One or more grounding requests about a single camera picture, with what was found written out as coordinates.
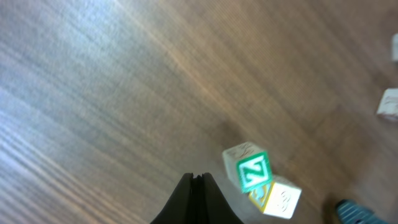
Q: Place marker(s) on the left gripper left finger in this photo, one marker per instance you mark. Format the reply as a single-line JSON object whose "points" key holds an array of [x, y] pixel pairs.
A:
{"points": [[176, 208]]}

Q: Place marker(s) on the plain block red side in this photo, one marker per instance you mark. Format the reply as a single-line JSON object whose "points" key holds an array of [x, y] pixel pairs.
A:
{"points": [[388, 104]]}

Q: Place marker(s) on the plain block yellow side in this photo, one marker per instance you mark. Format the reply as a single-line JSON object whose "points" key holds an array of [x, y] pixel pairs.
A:
{"points": [[279, 198]]}

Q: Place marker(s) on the blue-top wooden block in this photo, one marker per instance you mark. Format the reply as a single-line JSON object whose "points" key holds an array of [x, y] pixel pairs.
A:
{"points": [[350, 212]]}

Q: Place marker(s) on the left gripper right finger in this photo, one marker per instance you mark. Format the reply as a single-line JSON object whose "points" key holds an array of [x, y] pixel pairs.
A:
{"points": [[210, 205]]}

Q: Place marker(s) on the green Z wooden block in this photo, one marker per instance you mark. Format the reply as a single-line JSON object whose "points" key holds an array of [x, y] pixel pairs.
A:
{"points": [[247, 166]]}

